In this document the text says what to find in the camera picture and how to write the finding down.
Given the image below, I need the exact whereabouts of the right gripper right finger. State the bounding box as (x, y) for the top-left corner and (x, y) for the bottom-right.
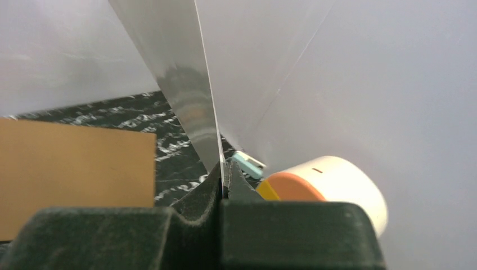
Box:
(219, 161), (386, 269)

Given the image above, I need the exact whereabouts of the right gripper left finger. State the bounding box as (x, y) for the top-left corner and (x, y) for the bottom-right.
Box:
(1, 165), (222, 269)

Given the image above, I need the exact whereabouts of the brown cardboard backing board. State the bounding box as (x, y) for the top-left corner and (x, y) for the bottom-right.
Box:
(1, 119), (156, 241)

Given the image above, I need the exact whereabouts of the landscape photo print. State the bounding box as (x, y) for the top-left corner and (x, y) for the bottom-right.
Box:
(110, 1), (334, 173)

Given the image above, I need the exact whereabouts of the teal white stapler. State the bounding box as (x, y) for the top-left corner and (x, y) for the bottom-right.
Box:
(232, 151), (266, 180)

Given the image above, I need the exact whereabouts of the round pastel drawer box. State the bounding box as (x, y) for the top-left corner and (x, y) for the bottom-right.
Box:
(256, 156), (388, 237)

